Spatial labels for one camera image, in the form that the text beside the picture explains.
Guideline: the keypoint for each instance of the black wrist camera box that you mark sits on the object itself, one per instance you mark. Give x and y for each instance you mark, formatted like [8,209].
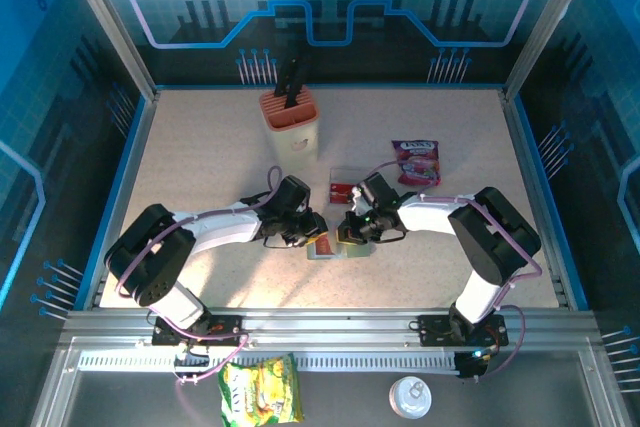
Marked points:
[294,194]
[377,189]

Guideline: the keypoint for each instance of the aluminium frame post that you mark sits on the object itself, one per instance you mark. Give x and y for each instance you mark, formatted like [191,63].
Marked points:
[550,22]
[107,22]

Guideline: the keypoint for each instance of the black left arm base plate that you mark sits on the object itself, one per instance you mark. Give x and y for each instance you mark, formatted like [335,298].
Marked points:
[230,329]

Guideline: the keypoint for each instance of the purple berries candy bag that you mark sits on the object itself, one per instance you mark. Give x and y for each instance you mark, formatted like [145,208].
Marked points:
[417,162]

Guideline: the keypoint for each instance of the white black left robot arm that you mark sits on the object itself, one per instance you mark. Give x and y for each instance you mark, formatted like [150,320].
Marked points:
[220,229]

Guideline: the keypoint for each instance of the clear plastic box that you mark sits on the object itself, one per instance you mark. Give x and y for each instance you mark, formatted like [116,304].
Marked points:
[350,173]

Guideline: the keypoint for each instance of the aluminium mounting rail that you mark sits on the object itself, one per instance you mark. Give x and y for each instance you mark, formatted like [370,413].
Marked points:
[325,327]

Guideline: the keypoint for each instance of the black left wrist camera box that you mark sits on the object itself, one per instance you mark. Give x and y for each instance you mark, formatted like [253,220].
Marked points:
[294,194]

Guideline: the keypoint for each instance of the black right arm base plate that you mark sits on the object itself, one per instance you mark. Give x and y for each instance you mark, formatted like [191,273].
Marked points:
[432,332]

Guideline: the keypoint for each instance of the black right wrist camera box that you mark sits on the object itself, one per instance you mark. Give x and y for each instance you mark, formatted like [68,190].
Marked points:
[377,189]

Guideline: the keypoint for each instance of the black controller box green light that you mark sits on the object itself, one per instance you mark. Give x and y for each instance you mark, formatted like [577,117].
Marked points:
[470,364]

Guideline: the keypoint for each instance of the pale green card holder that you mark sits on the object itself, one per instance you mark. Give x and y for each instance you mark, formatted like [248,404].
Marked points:
[362,251]

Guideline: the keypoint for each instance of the yellow green candy bag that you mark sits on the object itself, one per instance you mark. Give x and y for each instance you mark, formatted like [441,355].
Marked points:
[260,392]

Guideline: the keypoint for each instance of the white tin can pull tab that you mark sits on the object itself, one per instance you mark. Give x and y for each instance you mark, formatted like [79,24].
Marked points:
[410,397]

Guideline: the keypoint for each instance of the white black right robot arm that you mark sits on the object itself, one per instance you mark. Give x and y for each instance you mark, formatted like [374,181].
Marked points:
[430,217]

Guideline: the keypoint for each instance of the cream knife block terracotta top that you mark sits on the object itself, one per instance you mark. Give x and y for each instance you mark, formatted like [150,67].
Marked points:
[295,142]

